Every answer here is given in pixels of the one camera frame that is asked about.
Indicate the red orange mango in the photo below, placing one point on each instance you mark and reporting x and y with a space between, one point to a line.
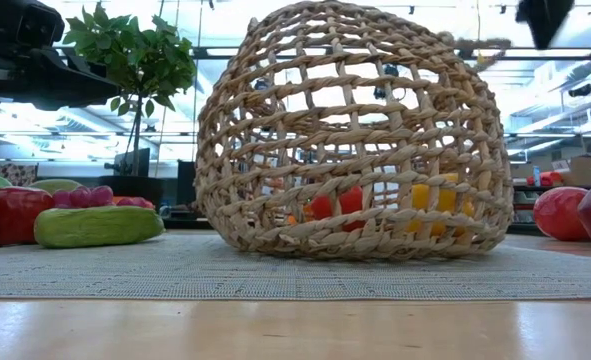
117 199

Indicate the brown cardboard boxes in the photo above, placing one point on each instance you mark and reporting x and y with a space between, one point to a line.
585 170

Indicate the red plastic bin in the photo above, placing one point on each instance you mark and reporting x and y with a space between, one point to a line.
550 178

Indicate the black background monitor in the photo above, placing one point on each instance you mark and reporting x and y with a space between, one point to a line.
186 182
140 162

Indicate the glossy red apple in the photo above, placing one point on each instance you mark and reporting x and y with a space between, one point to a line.
557 215

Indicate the purple grape bunch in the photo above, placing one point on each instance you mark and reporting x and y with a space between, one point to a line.
82 196

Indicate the green cucumber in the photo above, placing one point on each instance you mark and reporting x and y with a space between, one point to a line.
95 227

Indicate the yellow bell pepper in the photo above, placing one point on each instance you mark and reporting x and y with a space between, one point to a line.
420 197

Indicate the storage shelf with bins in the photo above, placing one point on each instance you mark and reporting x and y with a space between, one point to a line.
525 200

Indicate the grey woven placemat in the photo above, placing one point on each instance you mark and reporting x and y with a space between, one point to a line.
175 275

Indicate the small red apple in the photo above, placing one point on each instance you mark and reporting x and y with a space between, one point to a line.
15 215

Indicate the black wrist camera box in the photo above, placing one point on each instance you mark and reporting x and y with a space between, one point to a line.
42 22

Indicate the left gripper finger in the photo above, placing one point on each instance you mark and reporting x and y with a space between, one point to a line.
75 85

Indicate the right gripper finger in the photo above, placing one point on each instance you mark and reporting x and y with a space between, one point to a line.
545 20

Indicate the green pear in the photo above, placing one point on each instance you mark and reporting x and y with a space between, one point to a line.
55 186

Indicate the green potted plant black pot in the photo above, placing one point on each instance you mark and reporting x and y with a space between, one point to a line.
135 55

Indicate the black hanging light fixture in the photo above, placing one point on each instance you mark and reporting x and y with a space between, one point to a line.
580 90

